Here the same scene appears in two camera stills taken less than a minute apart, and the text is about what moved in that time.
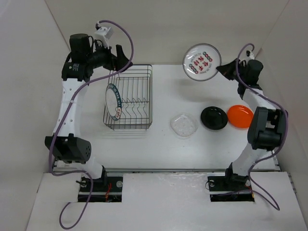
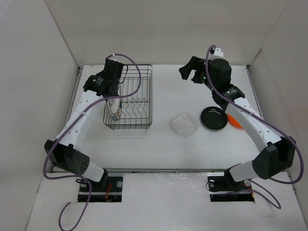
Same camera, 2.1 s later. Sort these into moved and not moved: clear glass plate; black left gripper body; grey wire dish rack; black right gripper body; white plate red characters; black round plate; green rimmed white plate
Moved: black left gripper body; white plate red characters; black right gripper body
Not moved: black round plate; clear glass plate; grey wire dish rack; green rimmed white plate
